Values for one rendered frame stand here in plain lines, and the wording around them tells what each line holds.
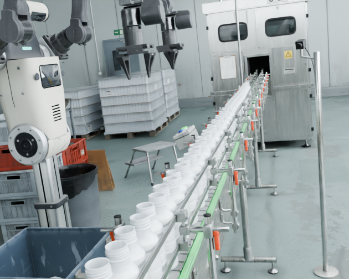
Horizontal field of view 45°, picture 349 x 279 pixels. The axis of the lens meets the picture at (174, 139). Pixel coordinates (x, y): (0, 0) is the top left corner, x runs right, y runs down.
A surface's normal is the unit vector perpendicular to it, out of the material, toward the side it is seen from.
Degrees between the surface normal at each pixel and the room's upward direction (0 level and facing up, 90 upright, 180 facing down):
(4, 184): 90
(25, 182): 90
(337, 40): 90
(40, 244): 90
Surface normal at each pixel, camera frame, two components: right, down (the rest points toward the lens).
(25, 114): -0.21, 0.39
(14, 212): -0.13, 0.21
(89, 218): 0.69, 0.13
